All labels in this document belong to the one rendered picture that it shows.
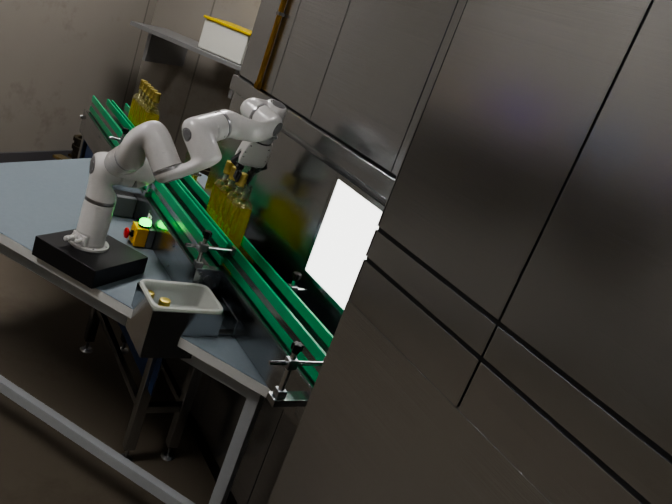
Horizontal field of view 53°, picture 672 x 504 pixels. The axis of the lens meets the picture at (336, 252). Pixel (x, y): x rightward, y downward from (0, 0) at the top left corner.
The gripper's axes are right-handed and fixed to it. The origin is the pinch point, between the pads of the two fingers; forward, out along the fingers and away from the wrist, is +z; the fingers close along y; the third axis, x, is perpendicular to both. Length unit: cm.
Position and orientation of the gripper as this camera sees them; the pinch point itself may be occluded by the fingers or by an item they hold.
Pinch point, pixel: (243, 176)
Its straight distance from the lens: 229.1
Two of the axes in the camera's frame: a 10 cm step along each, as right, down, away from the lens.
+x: 3.7, 6.5, -6.6
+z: -4.5, 7.5, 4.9
